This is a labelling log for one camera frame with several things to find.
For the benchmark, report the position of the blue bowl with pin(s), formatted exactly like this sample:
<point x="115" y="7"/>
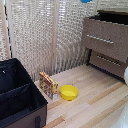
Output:
<point x="86" y="1"/>

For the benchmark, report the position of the colourful snack box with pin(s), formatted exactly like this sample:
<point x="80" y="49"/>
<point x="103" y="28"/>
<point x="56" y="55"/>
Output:
<point x="48" y="85"/>

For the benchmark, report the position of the yellow bowl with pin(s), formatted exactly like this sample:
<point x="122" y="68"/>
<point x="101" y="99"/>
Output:
<point x="69" y="92"/>

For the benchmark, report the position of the black fabric storage box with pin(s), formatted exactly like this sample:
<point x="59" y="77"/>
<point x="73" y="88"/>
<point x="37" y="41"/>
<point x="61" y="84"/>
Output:
<point x="16" y="96"/>

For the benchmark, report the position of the dark drawer cabinet frame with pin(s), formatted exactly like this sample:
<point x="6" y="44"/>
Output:
<point x="113" y="13"/>

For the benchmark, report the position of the bamboo screen with wooden posts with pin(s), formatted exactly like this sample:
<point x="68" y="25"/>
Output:
<point x="30" y="36"/>

